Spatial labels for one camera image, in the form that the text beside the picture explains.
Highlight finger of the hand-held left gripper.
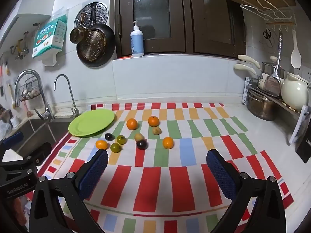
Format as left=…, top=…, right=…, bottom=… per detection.
left=0, top=131, right=24, bottom=162
left=15, top=142, right=52, bottom=173

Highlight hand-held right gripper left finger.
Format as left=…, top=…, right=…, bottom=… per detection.
left=29, top=148, right=109, bottom=233

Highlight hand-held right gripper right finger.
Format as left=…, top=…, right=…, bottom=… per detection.
left=206, top=149, right=287, bottom=233

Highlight green plate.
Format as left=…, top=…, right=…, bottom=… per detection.
left=68, top=109, right=116, bottom=137

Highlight steel sink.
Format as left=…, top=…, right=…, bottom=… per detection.
left=0, top=116, right=73, bottom=156

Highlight tall steel pull-down faucet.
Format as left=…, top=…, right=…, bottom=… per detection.
left=15, top=70, right=55, bottom=122

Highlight slim steel gooseneck faucet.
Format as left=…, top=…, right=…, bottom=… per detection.
left=54, top=74, right=80, bottom=118

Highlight striped colourful tablecloth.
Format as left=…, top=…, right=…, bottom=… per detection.
left=31, top=102, right=294, bottom=233

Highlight large steel pot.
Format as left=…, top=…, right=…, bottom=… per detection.
left=247, top=89, right=280, bottom=121

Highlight black box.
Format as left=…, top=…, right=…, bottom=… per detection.
left=295, top=136, right=311, bottom=163

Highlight white countertop shelf rack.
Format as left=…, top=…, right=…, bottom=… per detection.
left=242, top=77, right=311, bottom=146

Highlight metal spatula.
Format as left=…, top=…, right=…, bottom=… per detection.
left=264, top=33, right=283, bottom=96

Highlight green paper towel pack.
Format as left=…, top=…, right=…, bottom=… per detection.
left=32, top=14, right=68, bottom=66

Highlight cream ceramic pitcher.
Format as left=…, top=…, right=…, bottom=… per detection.
left=281, top=72, right=309, bottom=110

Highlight golden perforated strainer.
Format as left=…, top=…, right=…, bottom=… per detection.
left=79, top=29, right=107, bottom=61

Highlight small copper pot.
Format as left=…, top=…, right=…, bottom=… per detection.
left=70, top=27, right=89, bottom=44

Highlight black frying pan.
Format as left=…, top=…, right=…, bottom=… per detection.
left=76, top=24, right=116, bottom=68

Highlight white pump bottle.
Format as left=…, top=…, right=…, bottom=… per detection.
left=130, top=21, right=144, bottom=57

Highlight white rice spoon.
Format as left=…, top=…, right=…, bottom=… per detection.
left=291, top=29, right=302, bottom=69

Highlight black scissors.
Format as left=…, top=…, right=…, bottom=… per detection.
left=263, top=29, right=273, bottom=46

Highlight dark wooden window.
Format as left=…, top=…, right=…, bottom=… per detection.
left=110, top=0, right=247, bottom=59

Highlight round metal steamer plate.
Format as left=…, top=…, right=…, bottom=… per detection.
left=74, top=2, right=108, bottom=28

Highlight black wire basket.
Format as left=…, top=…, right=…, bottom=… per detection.
left=19, top=76, right=40, bottom=102

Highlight wall hooks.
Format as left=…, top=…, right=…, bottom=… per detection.
left=10, top=31, right=30, bottom=60

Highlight pot with cream handle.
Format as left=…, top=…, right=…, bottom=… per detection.
left=234, top=64, right=268, bottom=90
left=238, top=55, right=285, bottom=78

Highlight wall power outlet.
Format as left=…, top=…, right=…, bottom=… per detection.
left=293, top=68, right=311, bottom=80

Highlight wooden hook rail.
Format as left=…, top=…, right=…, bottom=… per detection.
left=265, top=22, right=295, bottom=31

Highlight white wire rack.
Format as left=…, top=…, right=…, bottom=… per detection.
left=239, top=0, right=297, bottom=23

